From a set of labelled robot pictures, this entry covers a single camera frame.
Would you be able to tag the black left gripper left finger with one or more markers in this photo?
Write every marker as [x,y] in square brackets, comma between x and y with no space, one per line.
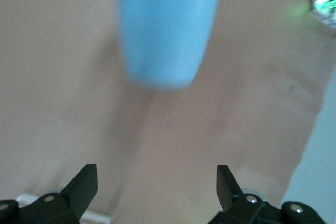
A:
[78,195]

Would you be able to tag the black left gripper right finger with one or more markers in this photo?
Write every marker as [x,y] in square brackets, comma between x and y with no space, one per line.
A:
[231,197]

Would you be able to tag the light blue cup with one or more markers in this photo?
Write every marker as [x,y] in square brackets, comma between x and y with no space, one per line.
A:
[168,24]

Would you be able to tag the brown table mat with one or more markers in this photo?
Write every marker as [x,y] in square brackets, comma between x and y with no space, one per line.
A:
[65,103]

